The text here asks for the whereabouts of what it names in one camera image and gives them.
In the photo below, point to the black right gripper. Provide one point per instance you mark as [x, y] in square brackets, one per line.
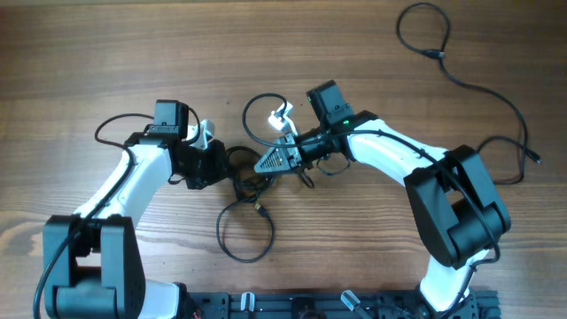
[292, 153]

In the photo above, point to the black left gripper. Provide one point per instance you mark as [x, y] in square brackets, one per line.
[217, 161]

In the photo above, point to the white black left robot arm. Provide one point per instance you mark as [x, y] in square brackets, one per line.
[92, 266]

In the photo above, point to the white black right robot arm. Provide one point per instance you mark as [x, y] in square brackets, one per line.
[458, 211]

